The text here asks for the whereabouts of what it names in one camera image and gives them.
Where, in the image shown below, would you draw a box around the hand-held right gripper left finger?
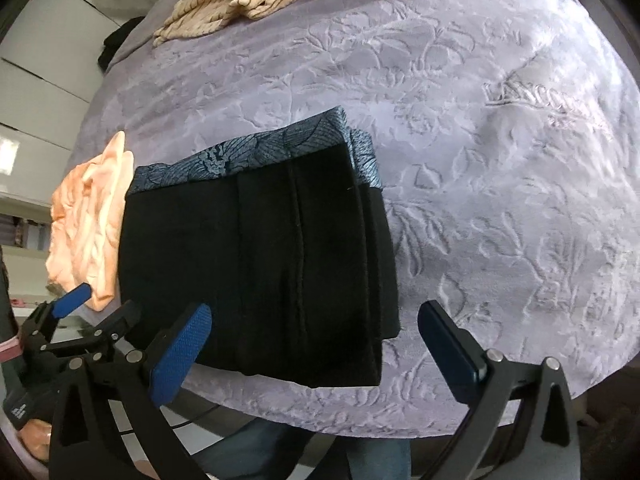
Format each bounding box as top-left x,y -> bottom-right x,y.
47,302 -> 213,480

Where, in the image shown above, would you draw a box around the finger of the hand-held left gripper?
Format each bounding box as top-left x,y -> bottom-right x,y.
19,282 -> 94,356
44,300 -> 143,363

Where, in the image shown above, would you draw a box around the purple embossed blanket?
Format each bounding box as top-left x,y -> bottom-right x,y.
67,0 -> 640,441

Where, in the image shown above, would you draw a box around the beige striped cloth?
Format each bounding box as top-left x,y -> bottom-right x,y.
152,0 -> 483,48

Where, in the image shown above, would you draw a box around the black pants with patterned waistband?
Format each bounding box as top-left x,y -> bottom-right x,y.
117,106 -> 401,389

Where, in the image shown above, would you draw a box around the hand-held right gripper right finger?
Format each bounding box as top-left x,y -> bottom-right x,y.
417,300 -> 582,480

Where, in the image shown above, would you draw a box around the peach cloth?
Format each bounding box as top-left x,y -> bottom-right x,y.
45,131 -> 136,311

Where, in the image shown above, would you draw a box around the dark cloth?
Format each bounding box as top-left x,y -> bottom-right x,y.
96,16 -> 146,72

